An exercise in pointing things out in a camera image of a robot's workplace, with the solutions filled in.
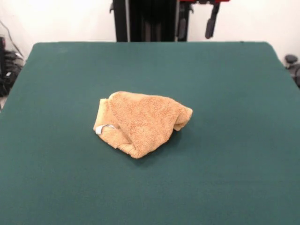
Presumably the orange terry towel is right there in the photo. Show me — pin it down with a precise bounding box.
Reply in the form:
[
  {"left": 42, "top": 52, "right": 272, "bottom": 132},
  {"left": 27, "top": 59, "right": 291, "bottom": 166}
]
[{"left": 93, "top": 90, "right": 194, "bottom": 159}]

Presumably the black equipment with cables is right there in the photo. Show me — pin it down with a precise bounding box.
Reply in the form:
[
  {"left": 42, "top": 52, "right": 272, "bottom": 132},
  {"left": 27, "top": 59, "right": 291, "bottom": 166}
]
[{"left": 0, "top": 35, "right": 25, "bottom": 97}]

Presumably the black chair base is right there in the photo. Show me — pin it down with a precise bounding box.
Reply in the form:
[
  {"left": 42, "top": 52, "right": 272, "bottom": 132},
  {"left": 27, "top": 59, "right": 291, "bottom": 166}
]
[{"left": 285, "top": 54, "right": 300, "bottom": 89}]

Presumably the dark green table cloth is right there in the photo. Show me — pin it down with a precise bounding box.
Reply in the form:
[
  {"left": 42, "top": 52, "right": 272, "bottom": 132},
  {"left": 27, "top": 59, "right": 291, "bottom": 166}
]
[{"left": 0, "top": 41, "right": 300, "bottom": 225}]

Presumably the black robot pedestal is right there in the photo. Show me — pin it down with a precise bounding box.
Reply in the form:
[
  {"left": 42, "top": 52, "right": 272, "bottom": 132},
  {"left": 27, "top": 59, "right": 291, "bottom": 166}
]
[{"left": 113, "top": 0, "right": 190, "bottom": 43}]

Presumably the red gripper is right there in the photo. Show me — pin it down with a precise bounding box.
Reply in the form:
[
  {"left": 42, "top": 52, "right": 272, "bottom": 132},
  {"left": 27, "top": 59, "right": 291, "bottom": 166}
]
[{"left": 176, "top": 0, "right": 230, "bottom": 39}]

